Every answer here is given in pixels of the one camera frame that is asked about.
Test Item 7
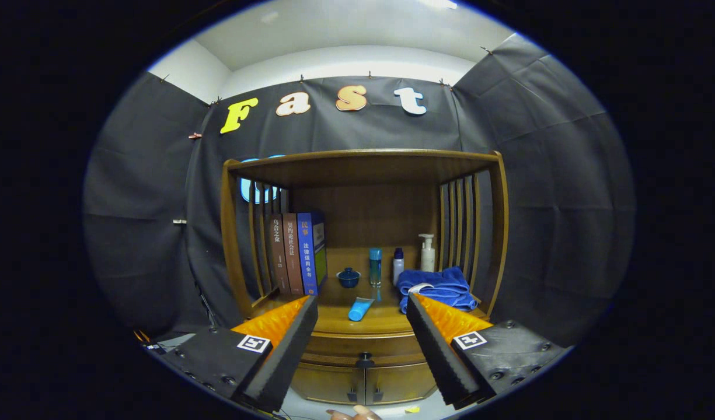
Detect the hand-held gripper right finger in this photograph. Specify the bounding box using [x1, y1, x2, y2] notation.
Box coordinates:
[405, 292, 570, 411]

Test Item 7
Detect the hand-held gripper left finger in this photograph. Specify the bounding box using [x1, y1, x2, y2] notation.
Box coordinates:
[159, 295, 320, 414]

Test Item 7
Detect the wooden drawer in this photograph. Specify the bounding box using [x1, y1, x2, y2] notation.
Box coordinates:
[302, 332, 431, 368]

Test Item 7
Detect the light blue tube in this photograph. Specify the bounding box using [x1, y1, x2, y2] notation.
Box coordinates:
[348, 297, 375, 322]

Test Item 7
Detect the wooden cabinet door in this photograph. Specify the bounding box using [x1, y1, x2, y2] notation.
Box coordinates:
[366, 360, 438, 404]
[290, 362, 367, 405]

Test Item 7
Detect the wooden countertop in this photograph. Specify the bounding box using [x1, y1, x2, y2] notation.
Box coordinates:
[252, 248, 489, 336]

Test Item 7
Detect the wooden cabinet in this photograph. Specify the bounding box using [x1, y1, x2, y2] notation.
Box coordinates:
[220, 149, 510, 406]

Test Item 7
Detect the blue folded towel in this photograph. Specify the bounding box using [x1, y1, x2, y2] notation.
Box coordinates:
[396, 267, 479, 314]

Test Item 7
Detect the white pump bottle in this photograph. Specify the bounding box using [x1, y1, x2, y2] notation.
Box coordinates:
[418, 234, 436, 272]

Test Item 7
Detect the reddish brown book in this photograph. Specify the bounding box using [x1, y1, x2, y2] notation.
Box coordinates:
[282, 213, 305, 296]

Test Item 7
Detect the dark brown book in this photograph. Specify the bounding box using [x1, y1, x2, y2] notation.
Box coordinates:
[268, 214, 292, 295]

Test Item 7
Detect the blue book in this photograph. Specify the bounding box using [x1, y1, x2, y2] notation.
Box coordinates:
[297, 211, 329, 297]

